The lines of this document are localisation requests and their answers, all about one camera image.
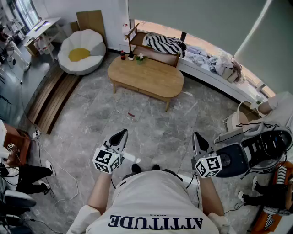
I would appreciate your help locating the large brown board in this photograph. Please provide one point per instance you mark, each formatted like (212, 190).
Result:
(91, 21)

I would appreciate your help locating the white power strip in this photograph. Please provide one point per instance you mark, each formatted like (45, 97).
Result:
(36, 134)

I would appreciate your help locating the brown wooden shelf rack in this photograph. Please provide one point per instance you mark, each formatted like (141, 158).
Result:
(158, 57)

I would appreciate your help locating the grey office chair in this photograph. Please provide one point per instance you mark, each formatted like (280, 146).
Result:
(18, 201)
(231, 160)

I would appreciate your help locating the person's right forearm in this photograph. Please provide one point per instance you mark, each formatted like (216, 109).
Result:
(210, 196)

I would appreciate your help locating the dark cola bottle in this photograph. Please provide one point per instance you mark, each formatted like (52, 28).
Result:
(123, 56)

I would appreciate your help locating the small brown cardboard sheet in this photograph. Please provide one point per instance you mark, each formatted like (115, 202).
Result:
(74, 27)

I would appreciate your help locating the white desk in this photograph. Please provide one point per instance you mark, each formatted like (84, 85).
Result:
(43, 25)

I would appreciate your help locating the person's right black shoe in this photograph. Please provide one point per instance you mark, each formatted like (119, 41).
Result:
(155, 167)

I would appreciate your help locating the wooden coffee table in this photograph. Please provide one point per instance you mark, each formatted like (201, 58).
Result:
(146, 73)

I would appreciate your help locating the person's left forearm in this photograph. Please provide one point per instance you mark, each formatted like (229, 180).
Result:
(100, 192)

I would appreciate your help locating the brown cardboard box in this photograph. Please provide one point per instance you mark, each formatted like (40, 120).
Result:
(30, 49)

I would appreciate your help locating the small white flower plant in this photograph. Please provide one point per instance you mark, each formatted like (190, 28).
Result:
(258, 99)

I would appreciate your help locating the orange striped chair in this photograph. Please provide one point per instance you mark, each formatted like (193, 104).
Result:
(263, 222)

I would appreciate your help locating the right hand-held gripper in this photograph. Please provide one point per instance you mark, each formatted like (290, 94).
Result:
(208, 165)

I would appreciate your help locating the egg-shaped white yellow beanbag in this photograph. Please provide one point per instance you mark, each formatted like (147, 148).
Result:
(80, 54)

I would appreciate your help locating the glass window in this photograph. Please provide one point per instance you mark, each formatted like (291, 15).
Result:
(27, 13)

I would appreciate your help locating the white round basket table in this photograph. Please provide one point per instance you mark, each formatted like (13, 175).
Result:
(233, 123)

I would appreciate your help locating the person's white printed t-shirt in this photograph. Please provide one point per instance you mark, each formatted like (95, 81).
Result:
(151, 196)

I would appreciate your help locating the red tape mark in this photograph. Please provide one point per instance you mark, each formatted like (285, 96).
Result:
(131, 114)

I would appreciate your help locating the black white striped blanket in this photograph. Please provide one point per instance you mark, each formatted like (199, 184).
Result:
(162, 44)

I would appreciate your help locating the brown wooden cabinet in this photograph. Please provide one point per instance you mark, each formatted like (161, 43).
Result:
(19, 144)

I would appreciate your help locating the small potted white flower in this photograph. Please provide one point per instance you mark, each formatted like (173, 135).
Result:
(140, 58)

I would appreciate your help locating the pile of light clothes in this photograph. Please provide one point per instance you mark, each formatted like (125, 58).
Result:
(217, 61)

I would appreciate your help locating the grey roller blind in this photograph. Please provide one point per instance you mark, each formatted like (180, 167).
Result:
(274, 45)
(194, 16)

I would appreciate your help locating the small black white box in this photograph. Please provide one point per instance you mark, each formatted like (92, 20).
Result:
(131, 56)

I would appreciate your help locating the wooden slat platform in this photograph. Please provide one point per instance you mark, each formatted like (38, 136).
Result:
(55, 98)

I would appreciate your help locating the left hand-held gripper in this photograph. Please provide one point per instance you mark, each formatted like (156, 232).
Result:
(107, 160)

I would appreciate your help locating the white window bench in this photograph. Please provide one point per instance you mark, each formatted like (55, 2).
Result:
(206, 75)

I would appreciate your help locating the white plastic jug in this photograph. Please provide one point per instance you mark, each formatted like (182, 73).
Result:
(127, 30)

